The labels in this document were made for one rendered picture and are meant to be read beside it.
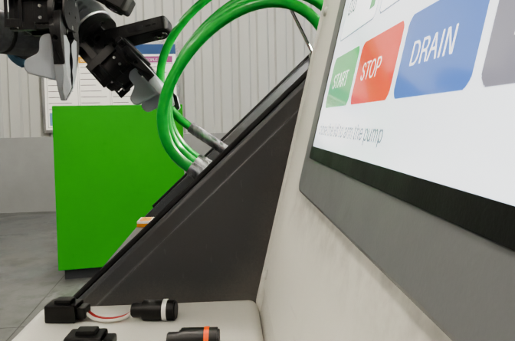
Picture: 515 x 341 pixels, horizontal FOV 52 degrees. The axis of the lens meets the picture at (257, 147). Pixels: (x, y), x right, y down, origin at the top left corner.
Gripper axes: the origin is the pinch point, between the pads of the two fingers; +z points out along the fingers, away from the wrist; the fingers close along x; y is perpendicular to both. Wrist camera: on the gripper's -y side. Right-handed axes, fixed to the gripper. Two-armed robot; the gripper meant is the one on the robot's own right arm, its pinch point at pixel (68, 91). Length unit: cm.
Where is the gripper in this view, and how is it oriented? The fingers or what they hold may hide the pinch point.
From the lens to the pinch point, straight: 80.8
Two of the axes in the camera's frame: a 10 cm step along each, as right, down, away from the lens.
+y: -10.0, 0.2, -0.5
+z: 0.2, 10.0, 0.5
